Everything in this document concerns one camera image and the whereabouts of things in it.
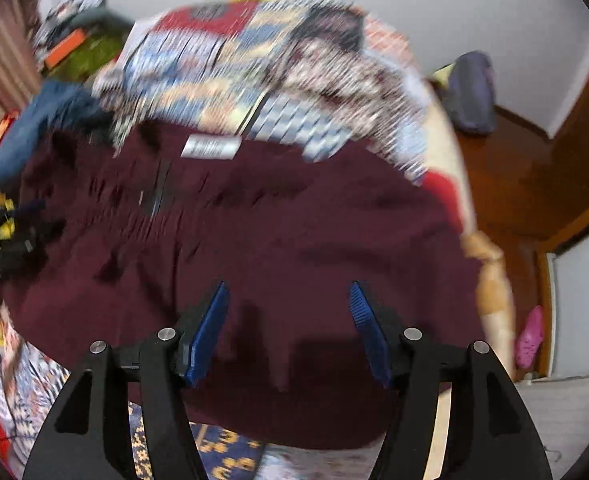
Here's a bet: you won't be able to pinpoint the grey-green cushion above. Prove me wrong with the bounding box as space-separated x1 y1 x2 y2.
69 6 136 32

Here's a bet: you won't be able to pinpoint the pile of clutter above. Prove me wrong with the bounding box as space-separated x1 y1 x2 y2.
33 0 111 47

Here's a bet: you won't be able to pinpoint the maroon button-up jacket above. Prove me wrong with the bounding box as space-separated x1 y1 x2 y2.
2 121 486 452

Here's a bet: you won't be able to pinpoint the bed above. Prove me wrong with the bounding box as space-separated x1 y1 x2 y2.
0 0 519 480

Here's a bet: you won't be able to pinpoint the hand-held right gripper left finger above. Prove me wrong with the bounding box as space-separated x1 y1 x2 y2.
22 280 231 480

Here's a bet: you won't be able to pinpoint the pale yellow bag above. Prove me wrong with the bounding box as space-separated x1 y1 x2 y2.
429 64 456 92

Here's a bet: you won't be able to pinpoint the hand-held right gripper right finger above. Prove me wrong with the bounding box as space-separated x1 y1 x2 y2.
349 280 554 480

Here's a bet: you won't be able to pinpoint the grey-blue backpack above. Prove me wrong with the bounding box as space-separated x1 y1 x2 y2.
446 50 498 136

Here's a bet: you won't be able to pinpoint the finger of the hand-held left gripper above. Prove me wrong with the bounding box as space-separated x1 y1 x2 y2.
9 199 50 218

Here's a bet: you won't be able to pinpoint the yellow garment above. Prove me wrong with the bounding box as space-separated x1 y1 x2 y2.
0 194 19 240

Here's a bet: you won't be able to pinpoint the green patterned box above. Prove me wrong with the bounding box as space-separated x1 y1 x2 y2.
49 30 128 85

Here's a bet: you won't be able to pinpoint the pink clog shoe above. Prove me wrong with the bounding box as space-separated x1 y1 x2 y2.
513 305 546 369

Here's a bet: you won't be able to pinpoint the orange box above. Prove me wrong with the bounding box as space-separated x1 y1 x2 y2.
43 29 88 69

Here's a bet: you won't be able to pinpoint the white sliding wardrobe door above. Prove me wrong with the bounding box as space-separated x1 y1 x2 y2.
547 237 589 378

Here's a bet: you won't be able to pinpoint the blue jeans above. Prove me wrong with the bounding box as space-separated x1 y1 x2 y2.
0 79 112 192

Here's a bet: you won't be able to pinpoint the wooden room door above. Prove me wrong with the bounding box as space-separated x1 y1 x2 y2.
545 35 589 256

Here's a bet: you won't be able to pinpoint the wooden wardrobe frame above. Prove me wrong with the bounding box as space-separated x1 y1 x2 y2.
535 237 558 378

